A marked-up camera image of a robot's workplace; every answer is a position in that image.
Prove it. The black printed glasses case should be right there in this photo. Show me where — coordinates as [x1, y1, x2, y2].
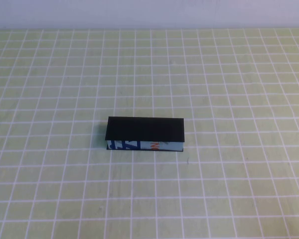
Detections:
[105, 116, 185, 152]

